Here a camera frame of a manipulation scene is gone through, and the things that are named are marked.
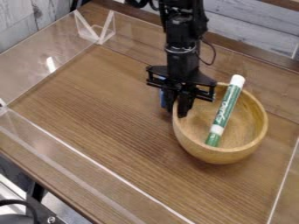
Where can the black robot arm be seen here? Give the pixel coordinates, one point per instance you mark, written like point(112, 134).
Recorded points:
point(184, 22)

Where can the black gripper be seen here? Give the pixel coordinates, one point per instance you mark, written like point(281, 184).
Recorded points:
point(180, 78)

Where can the blue rectangular block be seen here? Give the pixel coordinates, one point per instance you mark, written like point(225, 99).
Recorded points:
point(163, 101)

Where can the brown wooden bowl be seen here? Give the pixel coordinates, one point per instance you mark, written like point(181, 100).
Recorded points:
point(243, 134)

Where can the green white Expo marker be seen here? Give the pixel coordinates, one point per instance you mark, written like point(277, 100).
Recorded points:
point(224, 111)

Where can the black metal table frame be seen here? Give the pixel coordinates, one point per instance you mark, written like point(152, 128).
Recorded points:
point(37, 214)

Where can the clear acrylic corner bracket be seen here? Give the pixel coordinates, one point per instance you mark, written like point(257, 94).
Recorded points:
point(96, 33)

